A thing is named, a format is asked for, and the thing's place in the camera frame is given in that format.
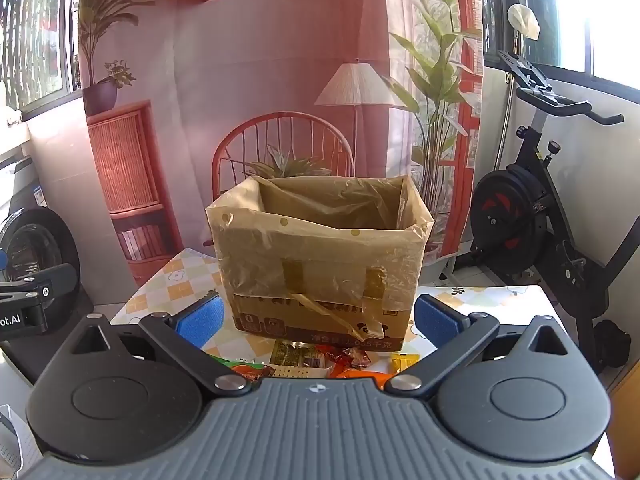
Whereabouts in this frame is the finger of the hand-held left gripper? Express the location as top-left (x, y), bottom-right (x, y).
top-left (0, 262), bottom-right (77, 307)

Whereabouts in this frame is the checked floral tablecloth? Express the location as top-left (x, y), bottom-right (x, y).
top-left (107, 247), bottom-right (613, 396)

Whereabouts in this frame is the printed room backdrop cloth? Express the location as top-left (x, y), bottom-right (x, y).
top-left (75, 0), bottom-right (486, 291)

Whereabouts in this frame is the gold snack packet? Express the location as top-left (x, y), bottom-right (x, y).
top-left (271, 339), bottom-right (331, 367)

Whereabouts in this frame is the cardboard box with plastic liner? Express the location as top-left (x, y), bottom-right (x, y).
top-left (206, 175), bottom-right (435, 353)

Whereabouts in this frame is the washing machine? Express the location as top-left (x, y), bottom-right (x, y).
top-left (0, 155), bottom-right (94, 371)

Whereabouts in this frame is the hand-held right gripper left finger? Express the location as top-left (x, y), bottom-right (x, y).
top-left (67, 294), bottom-right (253, 395)

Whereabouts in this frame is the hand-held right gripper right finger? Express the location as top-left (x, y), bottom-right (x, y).
top-left (385, 294), bottom-right (576, 395)

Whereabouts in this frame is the white plastic object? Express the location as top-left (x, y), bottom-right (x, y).
top-left (0, 402), bottom-right (44, 480)

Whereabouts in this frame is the black exercise bike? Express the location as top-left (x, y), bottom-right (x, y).
top-left (470, 50), bottom-right (640, 373)

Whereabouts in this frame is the orange white snack packet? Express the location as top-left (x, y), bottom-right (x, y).
top-left (230, 363), bottom-right (276, 381)

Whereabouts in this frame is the metal pole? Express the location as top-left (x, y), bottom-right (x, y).
top-left (492, 35), bottom-right (521, 172)

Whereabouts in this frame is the white cloth cap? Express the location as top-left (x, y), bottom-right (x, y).
top-left (507, 4), bottom-right (541, 41)

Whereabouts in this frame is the orange red snack packet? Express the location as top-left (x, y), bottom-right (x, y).
top-left (334, 367), bottom-right (396, 391)

